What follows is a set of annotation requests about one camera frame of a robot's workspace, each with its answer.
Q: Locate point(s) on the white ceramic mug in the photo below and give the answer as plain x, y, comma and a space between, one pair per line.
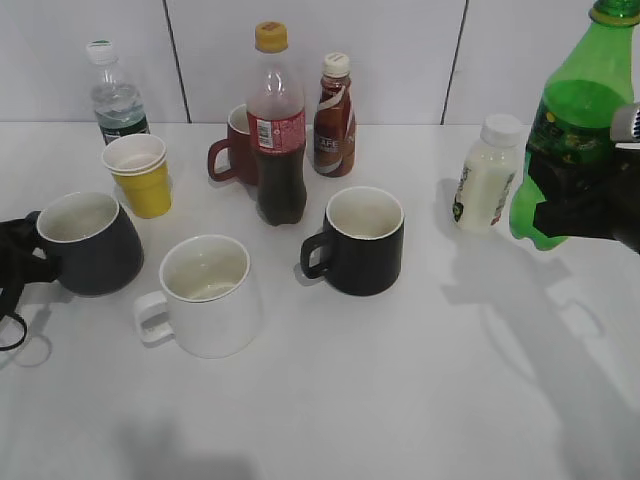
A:
209, 301

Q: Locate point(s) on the white milk bottle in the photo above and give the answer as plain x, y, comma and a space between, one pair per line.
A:
488, 173

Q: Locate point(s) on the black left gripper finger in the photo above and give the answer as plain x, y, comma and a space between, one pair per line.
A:
19, 240

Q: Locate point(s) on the green sprite bottle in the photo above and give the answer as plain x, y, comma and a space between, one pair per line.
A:
578, 103

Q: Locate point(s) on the cola bottle yellow cap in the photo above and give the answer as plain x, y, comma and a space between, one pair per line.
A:
276, 116

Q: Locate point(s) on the black mug white interior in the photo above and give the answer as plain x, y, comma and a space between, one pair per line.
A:
359, 250

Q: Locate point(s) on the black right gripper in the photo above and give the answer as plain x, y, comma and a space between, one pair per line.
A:
599, 199

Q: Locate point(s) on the white paper cup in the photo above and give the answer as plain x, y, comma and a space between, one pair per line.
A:
134, 153

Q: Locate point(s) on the brown coffee drink bottle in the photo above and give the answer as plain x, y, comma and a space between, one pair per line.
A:
334, 122

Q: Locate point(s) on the clear water bottle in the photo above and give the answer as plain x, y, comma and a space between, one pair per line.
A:
117, 102

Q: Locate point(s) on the dark gray mug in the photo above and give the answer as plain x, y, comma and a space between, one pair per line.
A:
93, 241

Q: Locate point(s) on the dark red mug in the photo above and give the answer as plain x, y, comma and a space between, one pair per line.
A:
242, 164

